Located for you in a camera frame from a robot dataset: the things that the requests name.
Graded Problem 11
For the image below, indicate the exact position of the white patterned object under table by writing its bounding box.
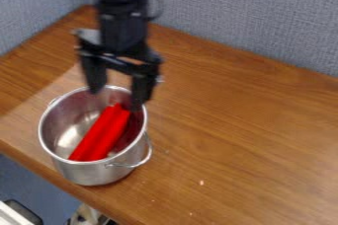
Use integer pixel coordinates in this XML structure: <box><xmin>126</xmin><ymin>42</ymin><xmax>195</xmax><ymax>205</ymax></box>
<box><xmin>65</xmin><ymin>204</ymin><xmax>119</xmax><ymax>225</ymax></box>

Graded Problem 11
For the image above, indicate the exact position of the red elongated object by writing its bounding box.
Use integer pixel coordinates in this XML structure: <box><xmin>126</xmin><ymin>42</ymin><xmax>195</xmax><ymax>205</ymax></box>
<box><xmin>69</xmin><ymin>104</ymin><xmax>131</xmax><ymax>162</ymax></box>

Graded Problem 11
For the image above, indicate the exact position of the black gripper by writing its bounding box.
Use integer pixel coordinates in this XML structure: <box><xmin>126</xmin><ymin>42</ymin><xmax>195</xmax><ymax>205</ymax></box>
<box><xmin>75</xmin><ymin>4</ymin><xmax>163</xmax><ymax>112</ymax></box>

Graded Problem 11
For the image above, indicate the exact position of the silver metal pot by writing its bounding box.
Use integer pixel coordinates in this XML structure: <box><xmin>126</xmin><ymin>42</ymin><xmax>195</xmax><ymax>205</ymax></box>
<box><xmin>39</xmin><ymin>86</ymin><xmax>154</xmax><ymax>186</ymax></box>

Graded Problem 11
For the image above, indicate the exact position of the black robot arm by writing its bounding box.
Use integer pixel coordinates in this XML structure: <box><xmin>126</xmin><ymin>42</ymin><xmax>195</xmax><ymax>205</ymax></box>
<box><xmin>75</xmin><ymin>0</ymin><xmax>163</xmax><ymax>112</ymax></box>

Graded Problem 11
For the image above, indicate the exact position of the black and white object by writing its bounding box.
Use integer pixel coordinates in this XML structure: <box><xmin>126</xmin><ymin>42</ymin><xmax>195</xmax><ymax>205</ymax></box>
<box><xmin>0</xmin><ymin>199</ymin><xmax>45</xmax><ymax>225</ymax></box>

